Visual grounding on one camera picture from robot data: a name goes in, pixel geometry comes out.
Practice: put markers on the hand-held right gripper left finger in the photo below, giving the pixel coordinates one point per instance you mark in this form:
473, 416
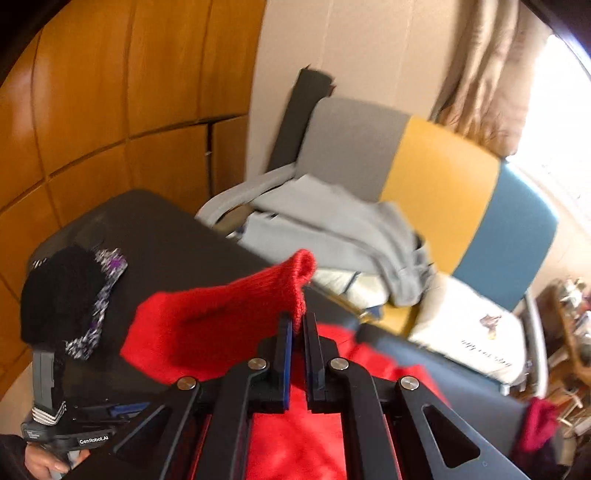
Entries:
282, 369

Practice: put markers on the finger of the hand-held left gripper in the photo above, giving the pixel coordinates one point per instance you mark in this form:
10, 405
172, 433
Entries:
122, 423
131, 408

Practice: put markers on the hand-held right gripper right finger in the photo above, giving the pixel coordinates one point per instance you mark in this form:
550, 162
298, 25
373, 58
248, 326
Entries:
314, 369

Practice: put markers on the red knit sweater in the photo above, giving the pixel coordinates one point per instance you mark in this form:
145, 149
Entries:
207, 323

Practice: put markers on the person's left forearm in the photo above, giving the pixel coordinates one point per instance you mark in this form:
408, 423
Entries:
60, 295

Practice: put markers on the person's left hand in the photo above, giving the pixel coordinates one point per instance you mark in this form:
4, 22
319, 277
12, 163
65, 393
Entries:
44, 464

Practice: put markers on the person's dark clothing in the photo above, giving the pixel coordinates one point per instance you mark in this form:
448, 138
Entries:
11, 459

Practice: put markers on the cream cloth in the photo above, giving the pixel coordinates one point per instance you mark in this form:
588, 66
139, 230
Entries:
332, 284

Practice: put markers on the grey garment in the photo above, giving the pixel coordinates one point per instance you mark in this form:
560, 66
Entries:
323, 217

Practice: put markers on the white deer print cushion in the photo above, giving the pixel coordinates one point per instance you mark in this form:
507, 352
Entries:
461, 318

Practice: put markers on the grey yellow blue armchair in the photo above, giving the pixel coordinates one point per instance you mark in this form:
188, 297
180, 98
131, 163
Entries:
438, 184

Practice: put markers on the dark red garment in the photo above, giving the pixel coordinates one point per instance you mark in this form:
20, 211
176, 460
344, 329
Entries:
535, 424

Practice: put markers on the brown wooden desk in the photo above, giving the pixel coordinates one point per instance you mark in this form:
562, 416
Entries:
570, 332

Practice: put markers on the wooden wardrobe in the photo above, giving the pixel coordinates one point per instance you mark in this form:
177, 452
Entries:
115, 92

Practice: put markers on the beige patterned curtain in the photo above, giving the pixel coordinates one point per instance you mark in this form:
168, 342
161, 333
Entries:
489, 69

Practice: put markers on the bright window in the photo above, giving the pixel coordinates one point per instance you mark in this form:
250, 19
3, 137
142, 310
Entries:
558, 115

